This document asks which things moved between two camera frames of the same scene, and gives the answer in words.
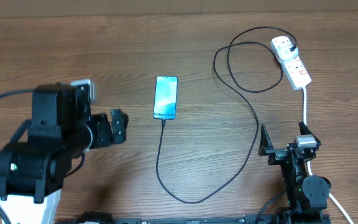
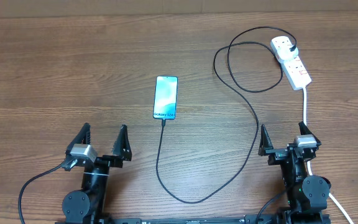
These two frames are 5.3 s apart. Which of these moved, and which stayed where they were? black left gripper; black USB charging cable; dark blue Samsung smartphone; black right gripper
Moved: black left gripper
Stayed: black USB charging cable; dark blue Samsung smartphone; black right gripper
